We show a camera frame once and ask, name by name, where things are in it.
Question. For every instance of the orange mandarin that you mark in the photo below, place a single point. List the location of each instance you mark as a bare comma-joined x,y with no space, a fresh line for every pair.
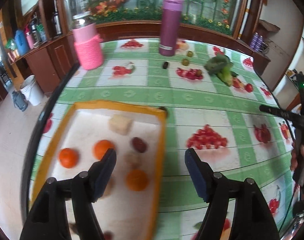
137,180
68,158
101,148

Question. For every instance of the person's right hand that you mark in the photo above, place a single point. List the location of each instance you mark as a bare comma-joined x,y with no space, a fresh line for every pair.
294,157

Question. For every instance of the brown wooden cabinet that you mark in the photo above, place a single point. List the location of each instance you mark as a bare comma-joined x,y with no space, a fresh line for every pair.
54,55

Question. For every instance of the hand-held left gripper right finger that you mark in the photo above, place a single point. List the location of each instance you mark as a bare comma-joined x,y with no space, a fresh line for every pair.
194,171

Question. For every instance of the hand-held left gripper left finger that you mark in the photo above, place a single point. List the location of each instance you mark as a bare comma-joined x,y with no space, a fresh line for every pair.
107,166

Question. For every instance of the green bottle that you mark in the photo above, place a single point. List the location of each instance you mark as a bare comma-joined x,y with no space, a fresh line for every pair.
42,33

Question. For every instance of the blue thermos jug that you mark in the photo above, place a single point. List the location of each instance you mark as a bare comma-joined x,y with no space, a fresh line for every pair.
20,42

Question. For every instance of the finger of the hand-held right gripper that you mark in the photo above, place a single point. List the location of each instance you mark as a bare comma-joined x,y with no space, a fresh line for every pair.
279,112

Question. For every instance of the bamboo flower wall mural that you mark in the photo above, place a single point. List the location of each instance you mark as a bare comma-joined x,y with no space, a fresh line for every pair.
142,0

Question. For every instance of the white plastic bucket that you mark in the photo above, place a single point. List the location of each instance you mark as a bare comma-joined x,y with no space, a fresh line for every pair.
32,91

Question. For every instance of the pink jar knitted sleeve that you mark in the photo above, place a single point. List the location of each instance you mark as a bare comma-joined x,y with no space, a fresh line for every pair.
88,50

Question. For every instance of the small brown jujube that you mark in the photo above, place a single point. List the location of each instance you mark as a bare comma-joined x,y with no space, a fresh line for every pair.
198,72

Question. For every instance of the green plastic package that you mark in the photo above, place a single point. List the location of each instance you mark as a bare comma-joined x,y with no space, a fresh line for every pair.
10,44

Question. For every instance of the dark wooden chair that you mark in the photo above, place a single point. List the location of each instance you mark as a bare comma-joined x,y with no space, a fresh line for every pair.
2,73

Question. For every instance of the large beige rice cake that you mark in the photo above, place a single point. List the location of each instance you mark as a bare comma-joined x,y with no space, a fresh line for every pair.
120,126

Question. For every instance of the small green jujube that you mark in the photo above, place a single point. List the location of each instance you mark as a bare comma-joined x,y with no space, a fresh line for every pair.
189,54
185,62

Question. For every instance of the small beige rice cake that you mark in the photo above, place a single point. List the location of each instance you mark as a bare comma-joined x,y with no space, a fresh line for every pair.
133,159

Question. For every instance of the green leafy vegetable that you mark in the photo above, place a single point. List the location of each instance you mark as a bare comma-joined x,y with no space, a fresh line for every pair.
218,63

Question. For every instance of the white foam tray yellow edge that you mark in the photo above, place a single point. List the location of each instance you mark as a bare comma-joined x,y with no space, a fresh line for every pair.
92,130

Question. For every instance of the purple spray can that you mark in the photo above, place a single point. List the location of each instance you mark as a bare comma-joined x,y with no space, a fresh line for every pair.
253,42
259,42

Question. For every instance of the black steel thermos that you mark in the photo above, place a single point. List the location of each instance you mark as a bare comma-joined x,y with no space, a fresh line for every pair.
35,31
57,23

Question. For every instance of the white pole yellow bands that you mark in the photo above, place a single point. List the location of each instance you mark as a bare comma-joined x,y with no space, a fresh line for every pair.
245,12

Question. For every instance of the small dark olive fruit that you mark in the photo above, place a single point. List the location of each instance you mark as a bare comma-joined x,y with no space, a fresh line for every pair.
165,65

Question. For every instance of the pink thermos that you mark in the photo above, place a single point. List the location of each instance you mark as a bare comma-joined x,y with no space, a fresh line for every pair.
30,41

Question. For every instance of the torn brown cardboard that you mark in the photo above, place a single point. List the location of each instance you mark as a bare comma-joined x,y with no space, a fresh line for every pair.
268,26

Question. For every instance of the purple thermos bottle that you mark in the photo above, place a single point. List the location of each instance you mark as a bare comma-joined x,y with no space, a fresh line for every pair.
170,25

